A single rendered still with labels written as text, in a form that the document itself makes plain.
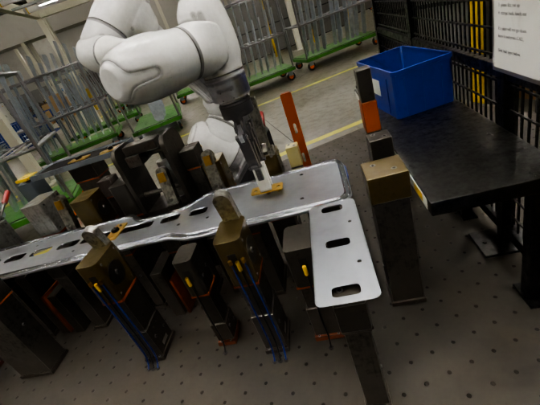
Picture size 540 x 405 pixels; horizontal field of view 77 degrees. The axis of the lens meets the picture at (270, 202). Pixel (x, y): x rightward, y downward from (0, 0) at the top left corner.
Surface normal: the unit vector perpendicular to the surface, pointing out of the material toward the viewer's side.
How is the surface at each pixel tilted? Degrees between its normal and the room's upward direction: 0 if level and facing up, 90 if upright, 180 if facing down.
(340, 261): 0
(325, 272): 0
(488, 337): 0
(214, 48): 97
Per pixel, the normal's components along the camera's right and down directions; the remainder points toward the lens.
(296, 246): -0.31, -0.83
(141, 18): 0.84, 0.31
